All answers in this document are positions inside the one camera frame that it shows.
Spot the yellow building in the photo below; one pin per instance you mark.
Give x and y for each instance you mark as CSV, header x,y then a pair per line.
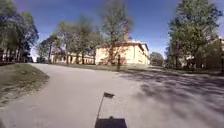
x,y
133,55

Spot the long low building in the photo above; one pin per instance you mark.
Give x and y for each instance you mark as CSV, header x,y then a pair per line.
x,y
87,60

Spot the tall thin tree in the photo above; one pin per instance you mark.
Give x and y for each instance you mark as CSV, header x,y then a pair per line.
x,y
115,23

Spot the small round tree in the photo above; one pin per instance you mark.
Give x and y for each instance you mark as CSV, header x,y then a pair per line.
x,y
156,58

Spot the row of trees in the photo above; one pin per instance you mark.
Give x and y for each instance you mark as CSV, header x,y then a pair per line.
x,y
71,36

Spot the pale gravel road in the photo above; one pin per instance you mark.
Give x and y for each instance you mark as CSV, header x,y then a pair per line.
x,y
73,96

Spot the group of tall green trees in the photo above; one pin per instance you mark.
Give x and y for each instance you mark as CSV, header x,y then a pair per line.
x,y
193,26

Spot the grass mound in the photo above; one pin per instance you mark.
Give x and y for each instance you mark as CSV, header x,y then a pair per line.
x,y
16,77

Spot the group of dark trees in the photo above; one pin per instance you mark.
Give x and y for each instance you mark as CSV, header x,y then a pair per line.
x,y
16,33

